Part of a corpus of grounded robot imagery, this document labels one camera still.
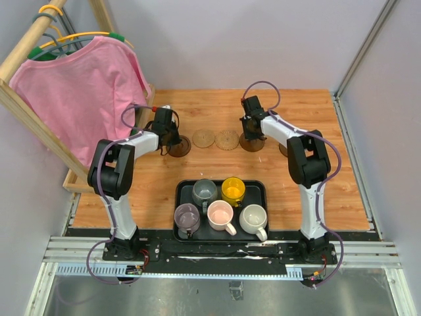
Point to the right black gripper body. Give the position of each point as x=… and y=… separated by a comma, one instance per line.
x=249, y=134

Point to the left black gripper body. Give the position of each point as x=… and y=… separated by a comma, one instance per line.
x=173, y=136

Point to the brown wooden coaster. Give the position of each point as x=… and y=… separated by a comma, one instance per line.
x=251, y=145
x=283, y=150
x=181, y=149

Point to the woven rattan coaster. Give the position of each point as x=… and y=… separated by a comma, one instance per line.
x=203, y=138
x=227, y=140

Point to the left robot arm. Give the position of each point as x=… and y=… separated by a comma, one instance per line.
x=112, y=170

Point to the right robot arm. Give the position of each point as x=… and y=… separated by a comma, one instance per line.
x=308, y=166

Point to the grey ceramic mug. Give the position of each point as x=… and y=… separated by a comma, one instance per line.
x=204, y=192

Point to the yellow glass mug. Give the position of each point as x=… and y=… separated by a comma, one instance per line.
x=233, y=191

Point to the purple glass mug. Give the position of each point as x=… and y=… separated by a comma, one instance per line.
x=187, y=219

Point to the pink t-shirt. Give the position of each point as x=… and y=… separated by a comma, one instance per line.
x=82, y=98

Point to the pink ceramic mug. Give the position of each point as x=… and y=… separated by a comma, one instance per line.
x=220, y=215

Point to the cream ceramic mug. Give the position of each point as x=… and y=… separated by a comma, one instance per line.
x=253, y=220

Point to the black plastic tray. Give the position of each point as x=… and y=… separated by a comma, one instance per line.
x=255, y=193

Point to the wooden clothes rack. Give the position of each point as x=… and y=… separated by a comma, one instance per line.
x=19, y=107

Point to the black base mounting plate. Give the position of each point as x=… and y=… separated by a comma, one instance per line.
x=165, y=254

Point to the grey-green clothes hanger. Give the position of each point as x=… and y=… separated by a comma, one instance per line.
x=58, y=47

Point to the yellow clothes hanger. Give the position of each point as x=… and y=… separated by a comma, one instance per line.
x=104, y=20

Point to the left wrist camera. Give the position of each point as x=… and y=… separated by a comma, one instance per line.
x=164, y=110

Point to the aluminium frame rail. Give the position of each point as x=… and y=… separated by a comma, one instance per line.
x=231, y=280

